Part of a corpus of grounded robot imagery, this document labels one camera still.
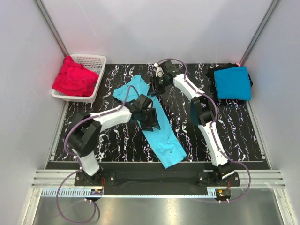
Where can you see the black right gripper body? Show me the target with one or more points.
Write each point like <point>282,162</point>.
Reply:
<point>159,83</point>

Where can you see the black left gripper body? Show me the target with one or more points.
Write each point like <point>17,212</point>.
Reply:
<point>142,111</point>

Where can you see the light cyan t shirt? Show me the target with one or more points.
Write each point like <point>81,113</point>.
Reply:
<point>163,142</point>

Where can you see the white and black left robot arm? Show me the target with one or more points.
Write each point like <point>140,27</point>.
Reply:
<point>83,132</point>

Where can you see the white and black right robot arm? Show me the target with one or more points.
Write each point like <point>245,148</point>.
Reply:
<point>203,113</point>

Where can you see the folded black t shirt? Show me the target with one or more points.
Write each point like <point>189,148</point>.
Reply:
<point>210,75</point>

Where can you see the white plastic basket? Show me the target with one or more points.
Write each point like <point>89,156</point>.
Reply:
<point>94,63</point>

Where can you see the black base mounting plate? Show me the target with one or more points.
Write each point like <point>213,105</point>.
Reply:
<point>154,189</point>

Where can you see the red t shirt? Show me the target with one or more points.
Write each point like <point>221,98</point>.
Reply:
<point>74,79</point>

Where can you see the folded blue t shirt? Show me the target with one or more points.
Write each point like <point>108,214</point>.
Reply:
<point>233,83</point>

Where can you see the left small circuit board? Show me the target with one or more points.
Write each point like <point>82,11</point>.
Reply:
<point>98,192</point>

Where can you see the small circuit board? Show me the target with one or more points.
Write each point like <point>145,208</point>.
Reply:
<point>223,192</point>
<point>98,192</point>

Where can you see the right small circuit board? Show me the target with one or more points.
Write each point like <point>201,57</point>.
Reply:
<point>223,192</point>

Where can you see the left aluminium corner post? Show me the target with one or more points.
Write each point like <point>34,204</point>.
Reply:
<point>51,26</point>

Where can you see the aluminium corner post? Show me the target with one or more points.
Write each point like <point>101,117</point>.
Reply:
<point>258,32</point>
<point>51,26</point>

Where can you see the white slotted cable duct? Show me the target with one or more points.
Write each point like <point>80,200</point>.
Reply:
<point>66,192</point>

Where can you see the aluminium front frame rail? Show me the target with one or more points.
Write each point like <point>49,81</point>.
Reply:
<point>241,178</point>

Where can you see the right aluminium corner post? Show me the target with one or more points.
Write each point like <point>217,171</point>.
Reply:
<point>258,32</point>

